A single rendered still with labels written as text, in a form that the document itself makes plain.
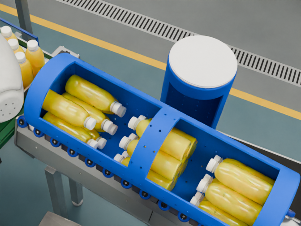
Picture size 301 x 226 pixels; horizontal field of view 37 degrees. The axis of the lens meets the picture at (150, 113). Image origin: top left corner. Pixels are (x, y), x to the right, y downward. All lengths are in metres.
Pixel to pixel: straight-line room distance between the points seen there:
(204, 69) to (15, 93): 1.13
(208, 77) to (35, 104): 0.68
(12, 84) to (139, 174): 0.71
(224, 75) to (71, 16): 1.89
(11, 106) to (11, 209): 1.86
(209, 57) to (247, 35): 1.69
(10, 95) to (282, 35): 3.01
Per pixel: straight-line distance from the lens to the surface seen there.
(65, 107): 1.50
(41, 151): 1.74
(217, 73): 1.79
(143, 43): 3.28
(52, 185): 2.08
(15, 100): 0.77
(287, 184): 1.36
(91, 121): 1.49
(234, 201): 1.39
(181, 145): 1.39
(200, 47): 1.87
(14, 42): 1.77
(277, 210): 1.33
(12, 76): 0.78
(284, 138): 3.01
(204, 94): 1.77
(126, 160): 1.47
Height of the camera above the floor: 2.37
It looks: 55 degrees down
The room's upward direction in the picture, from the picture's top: 9 degrees clockwise
